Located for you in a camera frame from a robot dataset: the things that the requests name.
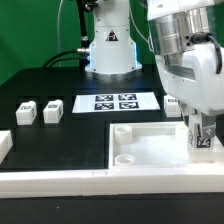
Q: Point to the white fence bar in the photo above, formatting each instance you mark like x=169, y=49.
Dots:
x=5, y=143
x=115, y=181

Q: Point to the white front fence bar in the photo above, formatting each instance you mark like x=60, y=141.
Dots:
x=115, y=181

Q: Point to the white left fence bar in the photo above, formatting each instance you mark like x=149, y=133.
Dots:
x=5, y=143

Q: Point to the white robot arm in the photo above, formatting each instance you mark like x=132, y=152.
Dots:
x=175, y=27

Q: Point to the white square tabletop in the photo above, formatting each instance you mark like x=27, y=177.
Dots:
x=154, y=144

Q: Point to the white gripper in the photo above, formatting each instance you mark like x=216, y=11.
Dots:
x=197, y=86

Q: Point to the white marker sheet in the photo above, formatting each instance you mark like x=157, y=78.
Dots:
x=115, y=102

